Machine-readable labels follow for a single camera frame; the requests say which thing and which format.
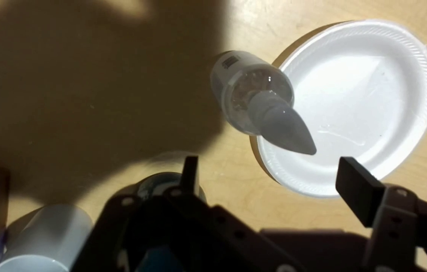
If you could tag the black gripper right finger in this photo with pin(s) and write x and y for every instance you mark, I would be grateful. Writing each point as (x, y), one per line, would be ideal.
(396, 232)

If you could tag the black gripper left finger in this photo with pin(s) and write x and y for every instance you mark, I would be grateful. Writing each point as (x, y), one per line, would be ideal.
(148, 236)

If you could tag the clear white pump bottle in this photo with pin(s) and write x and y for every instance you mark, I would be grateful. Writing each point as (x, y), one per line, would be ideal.
(245, 85)

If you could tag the plain white mug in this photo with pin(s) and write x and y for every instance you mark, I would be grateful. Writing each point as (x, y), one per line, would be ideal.
(48, 232)

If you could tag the white foam plate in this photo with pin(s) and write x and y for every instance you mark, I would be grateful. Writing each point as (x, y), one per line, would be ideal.
(375, 91)

